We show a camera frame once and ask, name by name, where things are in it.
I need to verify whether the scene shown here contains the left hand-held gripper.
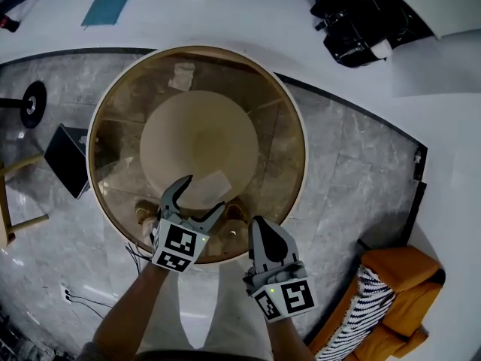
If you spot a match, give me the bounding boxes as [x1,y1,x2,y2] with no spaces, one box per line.
[151,174,227,274]

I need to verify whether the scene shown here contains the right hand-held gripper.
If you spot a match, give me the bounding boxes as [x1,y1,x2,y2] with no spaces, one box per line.
[243,216,316,323]

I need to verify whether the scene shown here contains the black waste bin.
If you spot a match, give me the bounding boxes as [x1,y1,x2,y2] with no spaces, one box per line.
[44,123,91,201]

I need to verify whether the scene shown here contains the person's right forearm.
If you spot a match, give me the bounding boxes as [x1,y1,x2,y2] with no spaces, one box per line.
[266,316,315,361]

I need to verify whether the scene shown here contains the person's left forearm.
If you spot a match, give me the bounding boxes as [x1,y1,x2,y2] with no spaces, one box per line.
[92,263,170,356]

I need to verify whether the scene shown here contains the round glass-top side table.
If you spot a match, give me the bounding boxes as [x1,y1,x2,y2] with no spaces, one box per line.
[86,44,309,265]

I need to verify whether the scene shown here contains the person's left shoe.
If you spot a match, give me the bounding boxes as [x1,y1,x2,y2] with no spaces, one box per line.
[135,199,162,236]

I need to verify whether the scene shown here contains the person's light trousers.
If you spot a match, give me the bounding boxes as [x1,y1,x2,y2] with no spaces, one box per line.
[138,257,271,356]

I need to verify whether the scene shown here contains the black white striped cushion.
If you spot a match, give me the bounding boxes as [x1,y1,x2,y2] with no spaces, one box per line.
[317,265,395,361]

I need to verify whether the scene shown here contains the crumpled white paper piece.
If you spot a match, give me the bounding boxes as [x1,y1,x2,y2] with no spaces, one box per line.
[168,62,196,92]

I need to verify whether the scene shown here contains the person's brown shirt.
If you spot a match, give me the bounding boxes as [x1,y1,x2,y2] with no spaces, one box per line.
[74,340,275,361]

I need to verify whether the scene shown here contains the orange sofa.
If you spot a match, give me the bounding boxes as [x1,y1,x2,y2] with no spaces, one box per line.
[306,245,446,361]

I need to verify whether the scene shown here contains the black coat rack stand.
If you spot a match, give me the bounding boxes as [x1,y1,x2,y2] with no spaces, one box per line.
[0,80,48,129]

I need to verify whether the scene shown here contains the wooden side table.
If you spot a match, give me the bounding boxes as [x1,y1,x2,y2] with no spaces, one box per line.
[0,152,50,247]

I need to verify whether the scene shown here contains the teal notebook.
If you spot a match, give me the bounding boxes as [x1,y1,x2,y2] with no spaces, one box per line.
[80,0,141,28]

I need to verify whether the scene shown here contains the small white cup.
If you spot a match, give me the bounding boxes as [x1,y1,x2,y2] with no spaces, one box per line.
[370,39,394,60]

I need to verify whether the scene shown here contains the black bag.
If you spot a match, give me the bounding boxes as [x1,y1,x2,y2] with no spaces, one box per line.
[310,0,425,68]

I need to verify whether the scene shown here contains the dark cola bottle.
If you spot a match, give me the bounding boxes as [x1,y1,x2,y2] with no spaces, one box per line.
[0,15,20,33]

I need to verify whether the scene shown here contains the black screen housing bar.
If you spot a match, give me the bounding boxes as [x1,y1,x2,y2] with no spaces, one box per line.
[0,0,443,41]

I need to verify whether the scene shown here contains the white projection screen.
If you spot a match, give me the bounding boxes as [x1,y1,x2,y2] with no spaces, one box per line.
[371,0,481,41]

